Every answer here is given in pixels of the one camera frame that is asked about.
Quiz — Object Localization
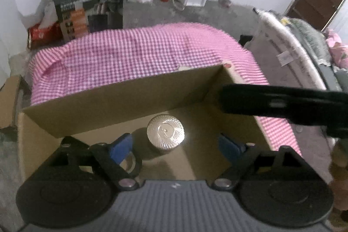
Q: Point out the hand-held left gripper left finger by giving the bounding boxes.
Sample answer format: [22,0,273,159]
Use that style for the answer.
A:
[49,133,138,190]

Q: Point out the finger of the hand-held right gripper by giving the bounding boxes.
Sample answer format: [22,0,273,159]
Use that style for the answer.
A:
[220,84,348,125]

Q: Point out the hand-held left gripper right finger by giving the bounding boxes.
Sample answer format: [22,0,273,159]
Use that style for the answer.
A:
[212,134,310,190]

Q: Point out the brown cardboard box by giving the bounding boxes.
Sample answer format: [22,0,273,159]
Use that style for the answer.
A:
[18,65,275,186]

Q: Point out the person's right hand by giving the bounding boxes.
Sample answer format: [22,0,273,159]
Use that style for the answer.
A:
[330,138,348,219]

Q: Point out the grey upholstered sofa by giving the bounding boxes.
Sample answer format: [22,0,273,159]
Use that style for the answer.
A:
[246,39,338,164]

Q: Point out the small black object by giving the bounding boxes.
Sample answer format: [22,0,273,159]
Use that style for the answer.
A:
[239,34,254,48]

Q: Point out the pink cloth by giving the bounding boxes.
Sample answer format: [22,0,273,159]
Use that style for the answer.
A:
[325,28,348,69]

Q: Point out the grey green cloth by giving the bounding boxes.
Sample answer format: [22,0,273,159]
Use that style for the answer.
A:
[288,17,340,75]

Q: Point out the pink checkered tablecloth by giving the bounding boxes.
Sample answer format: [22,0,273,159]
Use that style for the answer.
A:
[27,22,302,156]

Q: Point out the flat cardboard piece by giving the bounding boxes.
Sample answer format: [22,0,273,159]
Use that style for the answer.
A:
[0,76,21,129]

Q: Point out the red bag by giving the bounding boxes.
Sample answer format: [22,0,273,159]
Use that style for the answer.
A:
[27,21,63,49]

